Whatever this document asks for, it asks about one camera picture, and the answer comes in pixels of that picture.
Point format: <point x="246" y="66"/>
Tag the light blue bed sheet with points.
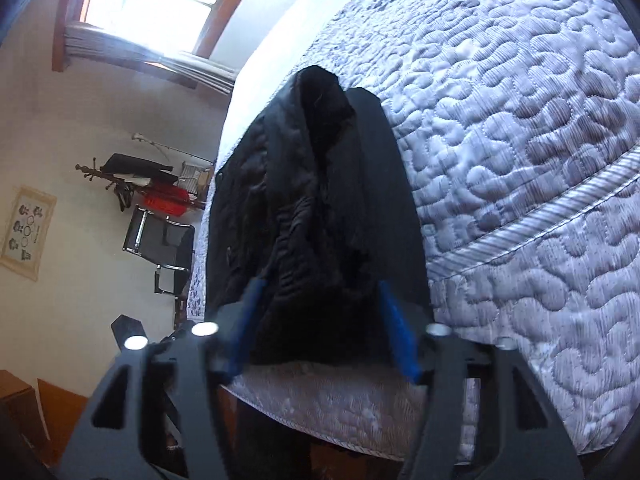
<point x="260" y="60"/>

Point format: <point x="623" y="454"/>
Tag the red hanging garment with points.
<point x="167" y="200"/>

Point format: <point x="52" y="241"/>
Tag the wall poster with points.
<point x="27" y="232"/>

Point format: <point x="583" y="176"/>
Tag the wooden framed window with curtain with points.
<point x="150" y="0"/>

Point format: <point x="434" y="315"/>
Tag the black hanging garment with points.
<point x="135" y="165"/>

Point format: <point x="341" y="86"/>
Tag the black quilted pants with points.
<point x="320" y="210"/>

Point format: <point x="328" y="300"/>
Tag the wooden coat rack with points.
<point x="92" y="169"/>

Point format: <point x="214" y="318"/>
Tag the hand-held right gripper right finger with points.
<point x="400" y="332"/>

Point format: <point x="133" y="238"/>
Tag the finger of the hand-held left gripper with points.
<point x="125" y="325"/>

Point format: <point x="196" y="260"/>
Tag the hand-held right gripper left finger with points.
<point x="250" y="315"/>

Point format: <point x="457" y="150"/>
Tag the bed with quilted cover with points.
<point x="500" y="135"/>

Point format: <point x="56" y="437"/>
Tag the black metal frame chair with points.
<point x="165" y="245"/>

